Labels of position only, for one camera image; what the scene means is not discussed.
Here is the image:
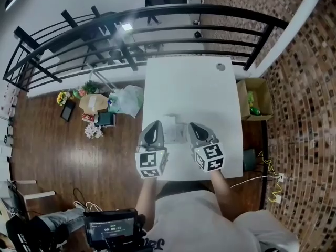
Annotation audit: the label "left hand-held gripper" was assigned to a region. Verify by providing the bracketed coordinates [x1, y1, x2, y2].
[134, 120, 169, 180]

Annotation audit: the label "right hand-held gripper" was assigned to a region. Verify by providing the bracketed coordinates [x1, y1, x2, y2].
[188, 122, 226, 173]

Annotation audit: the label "person's left forearm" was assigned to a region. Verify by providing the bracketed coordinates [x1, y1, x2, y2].
[135, 177, 160, 225]

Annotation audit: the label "person's right forearm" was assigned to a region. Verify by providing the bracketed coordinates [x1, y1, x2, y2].
[209, 170, 234, 222]

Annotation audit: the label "translucent plastic bag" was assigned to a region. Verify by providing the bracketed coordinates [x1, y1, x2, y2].
[108, 85, 145, 118]

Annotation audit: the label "white table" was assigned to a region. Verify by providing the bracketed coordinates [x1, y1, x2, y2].
[141, 56, 244, 181]

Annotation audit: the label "dark green box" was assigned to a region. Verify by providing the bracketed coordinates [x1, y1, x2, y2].
[93, 111, 117, 128]

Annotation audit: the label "black router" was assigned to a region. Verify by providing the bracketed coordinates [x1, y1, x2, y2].
[243, 148, 257, 171]

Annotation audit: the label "person's leg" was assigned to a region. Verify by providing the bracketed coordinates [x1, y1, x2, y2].
[156, 180, 213, 198]

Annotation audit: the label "white pink flower bouquet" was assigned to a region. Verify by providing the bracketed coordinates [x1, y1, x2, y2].
[84, 122, 104, 140]

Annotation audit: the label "light green toy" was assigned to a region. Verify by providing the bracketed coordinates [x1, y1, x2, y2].
[246, 90, 257, 107]

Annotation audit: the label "kraft paper box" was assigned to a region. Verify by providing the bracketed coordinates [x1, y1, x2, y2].
[79, 93, 110, 114]

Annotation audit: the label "cardboard box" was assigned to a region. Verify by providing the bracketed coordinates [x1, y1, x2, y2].
[236, 77, 275, 122]

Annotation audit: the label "metal stand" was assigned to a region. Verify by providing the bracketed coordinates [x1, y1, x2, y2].
[88, 66, 117, 89]

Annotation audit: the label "green plant with pink flowers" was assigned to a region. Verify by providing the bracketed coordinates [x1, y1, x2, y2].
[73, 79, 102, 98]

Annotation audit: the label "person's white shirt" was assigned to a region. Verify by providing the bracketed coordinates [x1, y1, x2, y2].
[146, 189, 301, 252]

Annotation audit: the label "yellow flowers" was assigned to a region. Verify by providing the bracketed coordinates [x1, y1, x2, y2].
[56, 90, 72, 107]

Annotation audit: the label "light wooden stool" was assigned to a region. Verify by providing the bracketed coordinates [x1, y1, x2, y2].
[10, 180, 56, 201]

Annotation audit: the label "black metal railing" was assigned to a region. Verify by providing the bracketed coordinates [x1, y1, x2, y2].
[2, 3, 289, 93]

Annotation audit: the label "row of white boxes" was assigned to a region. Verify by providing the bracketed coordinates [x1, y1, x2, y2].
[0, 84, 19, 120]

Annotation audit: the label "white vertical pipe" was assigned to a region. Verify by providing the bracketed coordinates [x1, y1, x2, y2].
[245, 0, 328, 78]

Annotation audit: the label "black pendant lamp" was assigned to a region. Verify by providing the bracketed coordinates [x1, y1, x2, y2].
[5, 0, 23, 12]

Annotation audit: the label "white cable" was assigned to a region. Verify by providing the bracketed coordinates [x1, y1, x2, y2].
[73, 175, 280, 213]

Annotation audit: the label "yellow cable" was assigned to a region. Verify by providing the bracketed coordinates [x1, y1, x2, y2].
[258, 151, 284, 203]

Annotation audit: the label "black picture frame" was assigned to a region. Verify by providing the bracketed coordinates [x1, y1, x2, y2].
[60, 100, 77, 122]

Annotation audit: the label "black cable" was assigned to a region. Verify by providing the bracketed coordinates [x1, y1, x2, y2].
[72, 187, 87, 207]

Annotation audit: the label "black recording monitor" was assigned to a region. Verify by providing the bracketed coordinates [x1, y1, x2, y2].
[83, 208, 147, 251]

